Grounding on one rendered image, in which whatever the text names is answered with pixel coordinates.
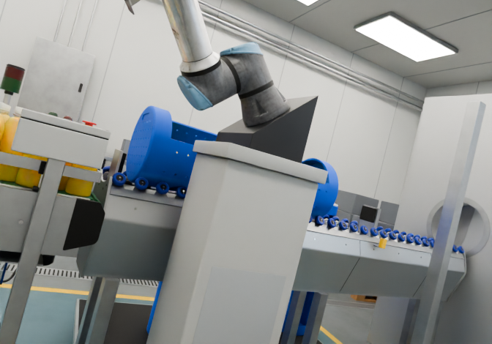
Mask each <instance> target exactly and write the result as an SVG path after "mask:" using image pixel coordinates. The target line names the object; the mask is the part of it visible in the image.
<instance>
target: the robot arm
mask: <svg viewBox="0 0 492 344"><path fill-rule="evenodd" d="M124 1H125V4H126V5H127V8H128V10H129V11H130V12H131V13H132V14H133V15H134V14H135V13H134V11H133V8H132V6H133V5H134V4H136V3H138V2H139V1H140V0H124ZM162 3H163V6H164V9H165V12H166V15H167V17H168V21H169V23H170V26H171V29H172V32H173V34H174V38H175V40H176V44H177V46H178V49H179V52H180V54H181V57H182V63H181V64H180V65H179V69H180V71H181V74H182V75H179V77H178V78H177V79H176V80H177V83H178V85H179V88H180V89H181V91H182V93H183V95H184V96H185V98H186V99H187V101H188V102H189V103H190V104H191V105H192V106H193V107H194V108H195V109H196V110H198V111H204V110H206V109H207V108H212V107H213V106H214V105H216V104H218V103H220V102H222V101H224V100H227V99H228V98H230V97H233V96H234V95H235V94H238V97H239V99H240V102H241V108H242V120H243V122H244V124H245V126H246V127H253V126H256V125H259V124H263V123H265V122H267V121H270V120H272V119H275V118H277V117H278V116H280V115H282V114H283V113H285V112H286V111H287V110H288V109H289V108H290V106H289V104H288V101H287V99H286V98H285V97H284V96H283V95H282V94H281V93H280V91H279V90H278V89H277V88H276V86H275V84H274V82H273V80H272V76H271V75H270V72H269V69H268V67H267V64H266V62H265V60H264V57H263V53H262V52H261V50H260V48H259V46H258V44H257V43H256V42H248V43H245V44H241V45H238V46H234V47H232V48H228V49H226V50H224V51H221V52H220V55H219V54H217V53H215V52H214V51H212V47H211V45H210V41H209V38H208V34H207V32H206V27H205V25H204V20H203V17H202V14H201V10H200V7H199V4H198V0H162Z"/></svg>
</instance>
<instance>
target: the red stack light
mask: <svg viewBox="0 0 492 344"><path fill-rule="evenodd" d="M24 75H25V72H24V71H22V70H19V69H16V68H14V67H8V66H6V68H5V71H4V76H5V77H8V78H13V79H15V80H18V81H21V82H22V81H23V77H24Z"/></svg>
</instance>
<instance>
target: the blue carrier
mask: <svg viewBox="0 0 492 344"><path fill-rule="evenodd" d="M171 138H172V139H171ZM216 138H217V134H214V133H212V132H208V131H205V130H201V129H198V128H196V127H191V126H189V125H186V124H182V123H179V122H177V121H173V120H172V118H171V114H170V112H169V111H167V110H164V109H162V108H158V107H155V106H152V105H150V106H148V107H147V108H146V109H145V110H144V111H143V113H142V114H141V115H140V117H139V119H138V121H137V124H136V126H135V129H134V131H133V135H132V137H131V141H130V145H129V149H128V153H127V163H126V173H127V178H128V180H129V181H130V182H132V183H135V180H136V179H137V178H139V177H143V178H145V179H146V180H147V181H148V183H149V186H150V187H156V186H157V184H158V183H159V182H165V183H167V184H168V186H169V190H171V191H175V192H176V190H177V188H178V187H181V186H184V187H186V188H188V184H189V181H190V176H191V173H192V170H193V165H194V162H195V157H196V155H197V152H193V147H194V143H195V141H216ZM181 141H182V142H181ZM176 152H177V153H176ZM188 155H189V156H188ZM302 164H304V165H309V166H312V167H314V168H319V169H321V170H325V171H328V174H327V180H326V183H325V184H320V183H318V189H317V192H316V197H315V200H314V204H313V209H312V212H311V217H312V219H313V220H315V219H316V217H317V216H322V217H323V216H324V215H326V214H327V213H328V212H329V211H330V209H331V208H332V207H333V205H334V203H335V201H336V198H337V196H338V175H337V174H336V171H335V169H334V168H333V167H332V166H331V165H330V164H329V163H328V162H324V161H322V160H318V159H316V158H309V159H306V160H304V161H302Z"/></svg>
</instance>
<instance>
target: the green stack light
mask: <svg viewBox="0 0 492 344"><path fill-rule="evenodd" d="M21 85H22V82H21V81H18V80H15V79H13V78H8V77H5V76H3V78H2V82H1V85H0V89H2V90H6V91H11V92H13V93H15V94H19V92H20V89H21Z"/></svg>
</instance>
